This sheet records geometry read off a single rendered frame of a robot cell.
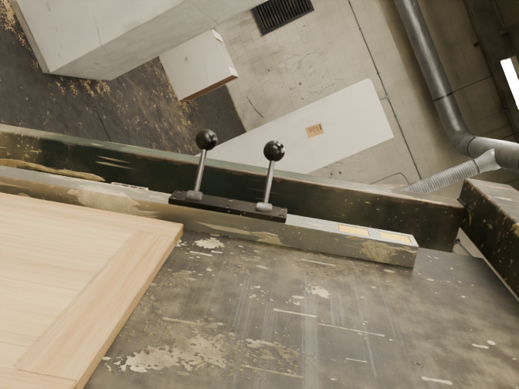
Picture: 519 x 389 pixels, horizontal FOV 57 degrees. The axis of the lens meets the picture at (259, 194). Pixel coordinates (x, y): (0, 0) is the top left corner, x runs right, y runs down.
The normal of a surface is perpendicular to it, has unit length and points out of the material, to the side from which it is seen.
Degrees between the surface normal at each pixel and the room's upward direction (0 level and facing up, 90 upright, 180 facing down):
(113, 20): 90
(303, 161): 90
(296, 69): 90
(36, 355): 57
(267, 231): 90
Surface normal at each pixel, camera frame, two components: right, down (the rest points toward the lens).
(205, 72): -0.15, 0.17
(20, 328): 0.15, -0.94
